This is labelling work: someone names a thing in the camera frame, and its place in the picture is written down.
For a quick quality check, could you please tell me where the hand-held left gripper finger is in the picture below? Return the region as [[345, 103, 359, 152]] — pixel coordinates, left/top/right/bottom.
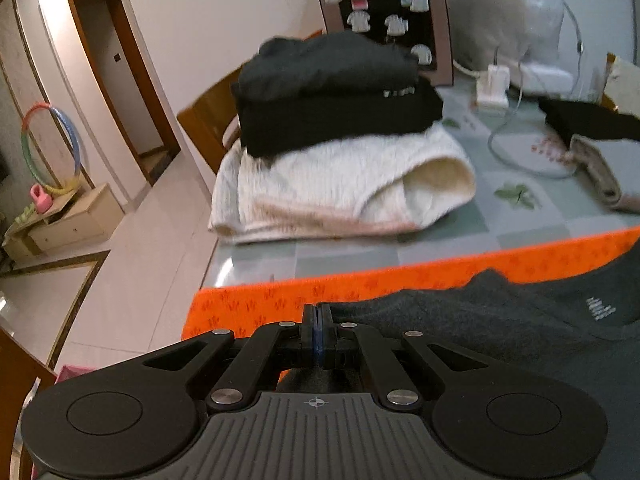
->
[[142, 304, 317, 413], [317, 304, 483, 413]]

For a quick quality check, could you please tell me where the dark grey t-shirt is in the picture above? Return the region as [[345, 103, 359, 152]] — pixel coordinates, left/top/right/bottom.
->
[[275, 247, 640, 480]]

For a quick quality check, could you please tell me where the pink fabric storage bin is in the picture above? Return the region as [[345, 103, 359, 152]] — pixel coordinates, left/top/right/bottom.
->
[[30, 364, 96, 480]]

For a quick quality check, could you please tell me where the orange patterned mat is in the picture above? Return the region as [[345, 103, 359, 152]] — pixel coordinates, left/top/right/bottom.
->
[[181, 227, 640, 341]]

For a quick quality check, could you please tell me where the folded white quilted garment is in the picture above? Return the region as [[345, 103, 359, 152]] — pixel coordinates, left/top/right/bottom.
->
[[207, 122, 476, 245]]

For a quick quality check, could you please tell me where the folded black garment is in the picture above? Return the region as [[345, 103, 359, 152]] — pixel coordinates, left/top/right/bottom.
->
[[239, 80, 445, 158]]

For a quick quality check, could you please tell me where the wooden chair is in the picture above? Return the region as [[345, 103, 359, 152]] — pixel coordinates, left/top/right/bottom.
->
[[0, 330, 58, 480], [177, 30, 326, 176]]

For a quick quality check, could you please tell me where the low beige cabinet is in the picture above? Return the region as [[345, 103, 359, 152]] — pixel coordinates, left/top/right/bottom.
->
[[2, 182, 126, 261]]

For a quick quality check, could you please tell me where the folded dark grey sweater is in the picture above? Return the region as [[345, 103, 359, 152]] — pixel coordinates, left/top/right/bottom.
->
[[231, 31, 420, 103]]

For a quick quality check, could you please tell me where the white power strip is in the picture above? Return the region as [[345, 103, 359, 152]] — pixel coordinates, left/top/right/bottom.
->
[[474, 64, 511, 111]]

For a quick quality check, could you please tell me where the pink kettlebell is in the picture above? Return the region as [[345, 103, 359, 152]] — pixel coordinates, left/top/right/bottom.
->
[[30, 184, 53, 214]]

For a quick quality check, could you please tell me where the colourful hula hoop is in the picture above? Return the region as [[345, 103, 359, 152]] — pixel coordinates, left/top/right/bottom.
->
[[20, 102, 83, 198]]

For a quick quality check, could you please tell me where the folded light grey garment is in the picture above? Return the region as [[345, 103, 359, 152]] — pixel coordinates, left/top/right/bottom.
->
[[569, 134, 640, 213]]

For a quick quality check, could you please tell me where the white flat device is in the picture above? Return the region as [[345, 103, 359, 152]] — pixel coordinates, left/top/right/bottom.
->
[[517, 62, 576, 96]]

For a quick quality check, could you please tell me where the folded black cloth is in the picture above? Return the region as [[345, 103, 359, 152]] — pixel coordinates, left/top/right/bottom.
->
[[539, 97, 640, 148]]

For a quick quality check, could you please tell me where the clear plastic bag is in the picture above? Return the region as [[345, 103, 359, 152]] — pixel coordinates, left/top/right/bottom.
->
[[445, 0, 568, 68]]

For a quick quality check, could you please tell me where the brown door frame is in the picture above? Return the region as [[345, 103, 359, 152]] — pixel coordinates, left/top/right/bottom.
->
[[66, 0, 182, 187]]

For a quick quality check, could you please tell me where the thin grey looped cable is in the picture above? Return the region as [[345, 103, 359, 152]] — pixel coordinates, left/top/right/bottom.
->
[[555, 0, 587, 96]]

